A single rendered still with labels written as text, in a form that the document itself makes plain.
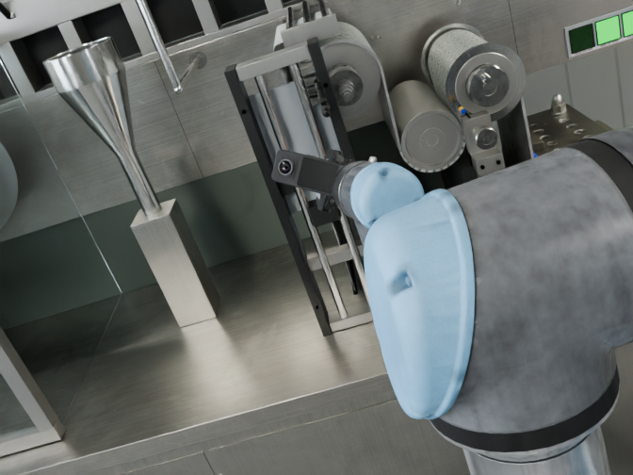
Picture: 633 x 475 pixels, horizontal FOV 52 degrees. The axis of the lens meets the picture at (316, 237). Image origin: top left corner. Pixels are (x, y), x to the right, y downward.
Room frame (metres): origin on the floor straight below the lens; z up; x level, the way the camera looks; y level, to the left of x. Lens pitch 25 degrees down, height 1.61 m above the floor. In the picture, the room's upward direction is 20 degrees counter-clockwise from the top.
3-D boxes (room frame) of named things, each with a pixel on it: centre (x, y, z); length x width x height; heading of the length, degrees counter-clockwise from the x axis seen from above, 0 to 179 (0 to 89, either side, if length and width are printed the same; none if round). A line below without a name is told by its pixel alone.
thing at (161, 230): (1.36, 0.31, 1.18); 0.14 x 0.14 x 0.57
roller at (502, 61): (1.29, -0.40, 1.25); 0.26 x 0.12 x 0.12; 174
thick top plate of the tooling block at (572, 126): (1.31, -0.59, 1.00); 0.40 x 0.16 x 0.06; 174
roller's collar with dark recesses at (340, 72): (1.18, -0.14, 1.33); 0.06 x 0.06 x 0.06; 84
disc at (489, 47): (1.17, -0.39, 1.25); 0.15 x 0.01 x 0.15; 84
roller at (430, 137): (1.31, -0.29, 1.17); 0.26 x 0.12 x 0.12; 174
